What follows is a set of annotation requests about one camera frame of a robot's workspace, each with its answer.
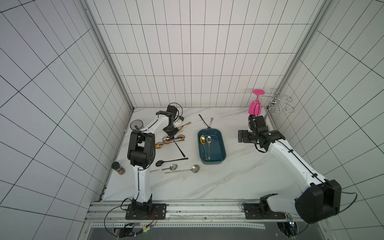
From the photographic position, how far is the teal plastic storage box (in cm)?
92

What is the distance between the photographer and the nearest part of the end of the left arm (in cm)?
74

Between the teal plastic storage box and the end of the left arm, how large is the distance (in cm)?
19
